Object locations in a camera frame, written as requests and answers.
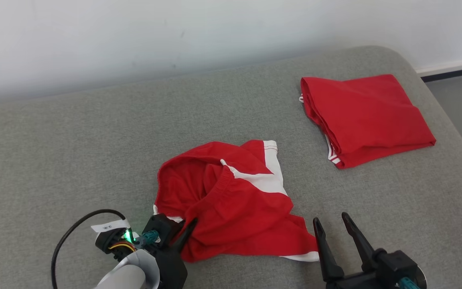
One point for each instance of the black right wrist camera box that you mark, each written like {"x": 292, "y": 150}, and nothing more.
{"x": 395, "y": 263}

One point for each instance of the red shorts with white stripes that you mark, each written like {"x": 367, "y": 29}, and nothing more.
{"x": 235, "y": 208}

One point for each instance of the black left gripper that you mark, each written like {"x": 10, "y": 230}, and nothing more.
{"x": 171, "y": 269}

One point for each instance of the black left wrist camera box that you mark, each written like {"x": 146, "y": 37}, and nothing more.
{"x": 161, "y": 224}

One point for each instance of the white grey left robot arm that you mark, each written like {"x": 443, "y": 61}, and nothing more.
{"x": 126, "y": 277}

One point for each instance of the red basketball jersey number 23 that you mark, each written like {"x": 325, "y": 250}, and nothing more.
{"x": 367, "y": 112}

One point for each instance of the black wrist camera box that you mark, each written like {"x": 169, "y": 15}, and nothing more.
{"x": 395, "y": 263}
{"x": 161, "y": 224}

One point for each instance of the white wall baseboard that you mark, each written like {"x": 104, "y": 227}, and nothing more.
{"x": 451, "y": 66}

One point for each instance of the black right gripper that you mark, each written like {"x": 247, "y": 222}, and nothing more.
{"x": 353, "y": 283}

